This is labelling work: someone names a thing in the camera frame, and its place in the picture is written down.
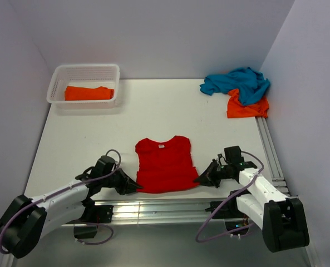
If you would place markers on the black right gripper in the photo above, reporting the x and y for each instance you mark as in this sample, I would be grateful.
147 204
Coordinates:
208 177

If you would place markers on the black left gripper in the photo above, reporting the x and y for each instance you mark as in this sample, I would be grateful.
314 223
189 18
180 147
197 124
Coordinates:
127 185

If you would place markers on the red t shirt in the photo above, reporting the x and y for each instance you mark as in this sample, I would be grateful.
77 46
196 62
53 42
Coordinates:
165 166

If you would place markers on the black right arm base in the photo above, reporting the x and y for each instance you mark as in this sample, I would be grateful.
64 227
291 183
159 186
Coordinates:
232 217

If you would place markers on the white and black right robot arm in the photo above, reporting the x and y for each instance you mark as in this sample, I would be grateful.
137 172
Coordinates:
281 219

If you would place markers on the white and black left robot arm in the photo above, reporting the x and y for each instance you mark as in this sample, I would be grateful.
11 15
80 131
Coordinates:
27 220

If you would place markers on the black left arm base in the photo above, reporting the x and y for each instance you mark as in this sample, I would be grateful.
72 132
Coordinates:
96 214

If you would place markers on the rolled orange t shirt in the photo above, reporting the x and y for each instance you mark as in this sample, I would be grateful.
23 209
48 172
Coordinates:
73 93

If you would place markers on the blue t shirt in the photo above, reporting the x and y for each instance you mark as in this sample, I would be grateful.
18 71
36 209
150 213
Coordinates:
252 85

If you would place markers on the white plastic basket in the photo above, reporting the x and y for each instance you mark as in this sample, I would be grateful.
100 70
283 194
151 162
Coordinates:
83 75

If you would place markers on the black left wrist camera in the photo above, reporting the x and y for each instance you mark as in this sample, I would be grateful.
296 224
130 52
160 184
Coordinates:
105 164

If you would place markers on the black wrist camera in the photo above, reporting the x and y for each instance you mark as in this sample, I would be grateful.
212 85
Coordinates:
105 164
232 156

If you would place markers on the aluminium rail frame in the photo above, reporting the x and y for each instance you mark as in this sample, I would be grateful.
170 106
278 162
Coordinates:
170 207

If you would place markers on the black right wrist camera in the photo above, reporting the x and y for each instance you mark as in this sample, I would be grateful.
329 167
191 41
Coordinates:
232 156

